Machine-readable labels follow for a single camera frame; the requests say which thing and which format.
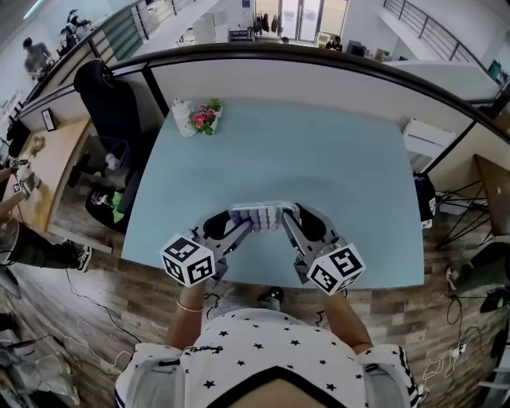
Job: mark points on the person's grey trouser leg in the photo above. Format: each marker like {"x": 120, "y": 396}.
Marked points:
{"x": 239, "y": 303}

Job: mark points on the white power strip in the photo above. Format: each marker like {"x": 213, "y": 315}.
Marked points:
{"x": 457, "y": 350}

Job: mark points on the person's right forearm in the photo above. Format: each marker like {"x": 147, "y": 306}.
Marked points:
{"x": 346, "y": 322}

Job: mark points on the black metal desk frame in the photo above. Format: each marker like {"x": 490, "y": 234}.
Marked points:
{"x": 462, "y": 215}

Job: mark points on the black bag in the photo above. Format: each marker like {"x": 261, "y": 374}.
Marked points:
{"x": 425, "y": 199}

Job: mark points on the pink flower pot plant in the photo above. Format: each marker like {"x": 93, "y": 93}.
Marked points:
{"x": 205, "y": 117}

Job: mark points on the white star-print shirt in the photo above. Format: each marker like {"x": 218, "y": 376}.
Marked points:
{"x": 259, "y": 358}

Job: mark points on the black waste bin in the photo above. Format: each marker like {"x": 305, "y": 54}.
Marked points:
{"x": 111, "y": 155}

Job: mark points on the black office chair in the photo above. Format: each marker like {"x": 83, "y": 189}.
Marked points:
{"x": 107, "y": 103}

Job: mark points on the dark wooden desk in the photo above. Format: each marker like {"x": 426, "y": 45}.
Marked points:
{"x": 496, "y": 195}

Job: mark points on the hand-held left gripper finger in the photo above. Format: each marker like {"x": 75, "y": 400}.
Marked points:
{"x": 237, "y": 237}
{"x": 215, "y": 225}

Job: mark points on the person's left forearm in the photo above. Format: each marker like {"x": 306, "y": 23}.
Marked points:
{"x": 185, "y": 322}

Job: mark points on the white ceramic teapot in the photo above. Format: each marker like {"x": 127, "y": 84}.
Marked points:
{"x": 184, "y": 117}

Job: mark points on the white partition panel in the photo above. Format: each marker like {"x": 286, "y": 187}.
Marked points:
{"x": 299, "y": 85}

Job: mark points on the black picture frame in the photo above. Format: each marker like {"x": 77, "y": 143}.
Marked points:
{"x": 48, "y": 119}

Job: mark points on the light wooden desk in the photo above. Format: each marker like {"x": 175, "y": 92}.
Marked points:
{"x": 56, "y": 167}

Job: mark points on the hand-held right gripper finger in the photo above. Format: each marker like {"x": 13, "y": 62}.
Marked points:
{"x": 312, "y": 223}
{"x": 294, "y": 235}

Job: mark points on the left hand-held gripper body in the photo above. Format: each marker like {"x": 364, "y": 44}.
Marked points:
{"x": 187, "y": 259}

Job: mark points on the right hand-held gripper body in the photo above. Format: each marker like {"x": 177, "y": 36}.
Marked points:
{"x": 336, "y": 269}

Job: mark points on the light blue table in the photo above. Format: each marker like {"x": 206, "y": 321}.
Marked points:
{"x": 279, "y": 159}

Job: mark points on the person's black shoe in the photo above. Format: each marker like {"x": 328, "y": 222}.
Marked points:
{"x": 271, "y": 295}

